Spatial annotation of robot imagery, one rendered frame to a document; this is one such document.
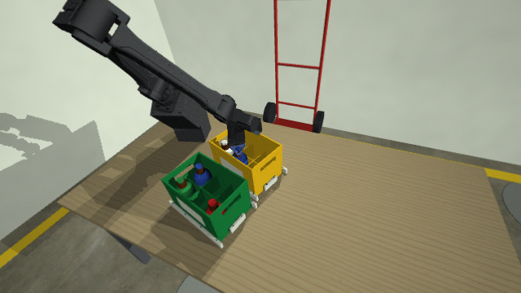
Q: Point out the green crate with dividers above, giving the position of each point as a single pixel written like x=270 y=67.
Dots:
x=229 y=189

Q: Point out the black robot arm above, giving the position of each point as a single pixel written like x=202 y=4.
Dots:
x=89 y=21

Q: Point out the blue bottle with brown label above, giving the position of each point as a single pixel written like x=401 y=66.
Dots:
x=202 y=175
x=242 y=157

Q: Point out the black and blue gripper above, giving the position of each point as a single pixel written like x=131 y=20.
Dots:
x=233 y=142

